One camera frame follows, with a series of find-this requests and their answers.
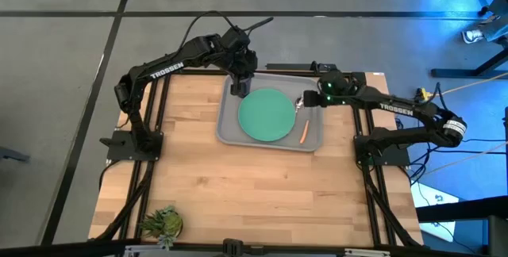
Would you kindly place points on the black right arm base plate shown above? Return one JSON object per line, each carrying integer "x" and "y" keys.
{"x": 397, "y": 158}

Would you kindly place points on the grey plastic tray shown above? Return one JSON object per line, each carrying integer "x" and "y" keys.
{"x": 230, "y": 130}

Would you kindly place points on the white panel with blue mark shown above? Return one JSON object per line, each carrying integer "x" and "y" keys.
{"x": 422, "y": 193}

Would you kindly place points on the black flat bracket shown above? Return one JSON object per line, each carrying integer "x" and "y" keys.
{"x": 293, "y": 67}

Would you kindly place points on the black table leg frame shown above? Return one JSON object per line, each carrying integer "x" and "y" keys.
{"x": 456, "y": 73}

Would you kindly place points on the black rig strut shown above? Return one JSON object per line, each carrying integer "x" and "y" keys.
{"x": 468, "y": 208}

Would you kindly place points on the black aluminium rail frame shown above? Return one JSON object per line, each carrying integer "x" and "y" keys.
{"x": 143, "y": 185}

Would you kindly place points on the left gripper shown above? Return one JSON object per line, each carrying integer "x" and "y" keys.
{"x": 240, "y": 56}

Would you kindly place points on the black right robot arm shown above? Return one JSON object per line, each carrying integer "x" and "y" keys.
{"x": 397, "y": 109}

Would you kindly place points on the person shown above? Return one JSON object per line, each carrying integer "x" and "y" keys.
{"x": 496, "y": 27}

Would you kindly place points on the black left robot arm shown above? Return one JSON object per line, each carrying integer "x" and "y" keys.
{"x": 166, "y": 70}

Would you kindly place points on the small green potted succulent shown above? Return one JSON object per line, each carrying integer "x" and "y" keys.
{"x": 168, "y": 223}

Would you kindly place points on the black rig crossbar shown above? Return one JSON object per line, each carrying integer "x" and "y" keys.
{"x": 59, "y": 249}

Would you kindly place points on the small black block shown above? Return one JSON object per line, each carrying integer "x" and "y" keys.
{"x": 232, "y": 246}

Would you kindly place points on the green round plate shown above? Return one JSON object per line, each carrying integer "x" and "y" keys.
{"x": 266, "y": 115}

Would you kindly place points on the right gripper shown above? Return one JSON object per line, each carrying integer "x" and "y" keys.
{"x": 335, "y": 88}

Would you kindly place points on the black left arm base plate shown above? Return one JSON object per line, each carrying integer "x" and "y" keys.
{"x": 119, "y": 150}

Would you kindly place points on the grey chair base leg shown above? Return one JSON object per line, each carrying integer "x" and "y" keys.
{"x": 12, "y": 154}

